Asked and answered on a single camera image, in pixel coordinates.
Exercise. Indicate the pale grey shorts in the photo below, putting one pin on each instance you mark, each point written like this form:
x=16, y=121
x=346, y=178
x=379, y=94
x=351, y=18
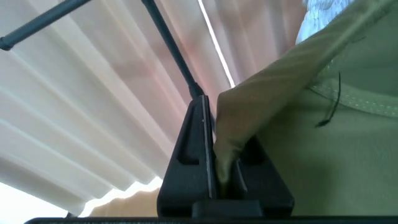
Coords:
x=317, y=18

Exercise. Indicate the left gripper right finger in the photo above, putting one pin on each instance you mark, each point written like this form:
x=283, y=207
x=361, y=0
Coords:
x=264, y=183

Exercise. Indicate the green garment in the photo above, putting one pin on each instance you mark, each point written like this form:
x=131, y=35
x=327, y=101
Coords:
x=311, y=140

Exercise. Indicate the black clothes rack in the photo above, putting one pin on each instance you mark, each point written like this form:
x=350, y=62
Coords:
x=168, y=40

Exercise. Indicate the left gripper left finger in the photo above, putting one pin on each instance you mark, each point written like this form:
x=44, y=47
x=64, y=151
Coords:
x=186, y=180

